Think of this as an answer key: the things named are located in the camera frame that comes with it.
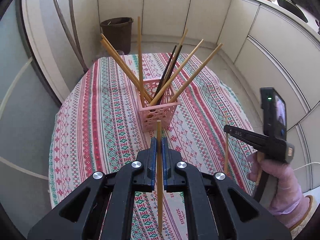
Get pink perforated utensil holder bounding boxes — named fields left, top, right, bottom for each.
left=135, top=85, right=181, bottom=132

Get white lower kitchen cabinets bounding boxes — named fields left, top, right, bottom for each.
left=98, top=0, right=319, bottom=191

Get bamboo chopstick lowest left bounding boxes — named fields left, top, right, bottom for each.
left=100, top=39, right=148, bottom=103

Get black chopstick in holder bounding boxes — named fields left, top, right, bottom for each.
left=154, top=45, right=177, bottom=98

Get camera with screen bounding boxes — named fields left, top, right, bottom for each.
left=260, top=87, right=287, bottom=140

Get frosted glass door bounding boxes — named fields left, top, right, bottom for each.
left=1, top=0, right=59, bottom=237

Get pink gloved hand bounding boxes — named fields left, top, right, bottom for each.
left=247, top=152, right=310, bottom=220

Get bamboo chopstick in holder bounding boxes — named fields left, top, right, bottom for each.
left=137, top=16, right=144, bottom=107

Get white power cable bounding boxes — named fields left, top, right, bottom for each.
left=293, top=161, right=320, bottom=172

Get dark brown trash bin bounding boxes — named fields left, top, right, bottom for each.
left=100, top=17, right=133, bottom=55

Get bamboo chopstick low left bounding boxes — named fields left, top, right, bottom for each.
left=100, top=32, right=153, bottom=103

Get patterned tablecloth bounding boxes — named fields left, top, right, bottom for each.
left=49, top=57, right=254, bottom=206

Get dark-handled broom pole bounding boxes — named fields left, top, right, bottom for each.
left=68, top=0, right=88, bottom=73

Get black wok pan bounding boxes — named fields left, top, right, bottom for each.
left=277, top=0, right=308, bottom=23

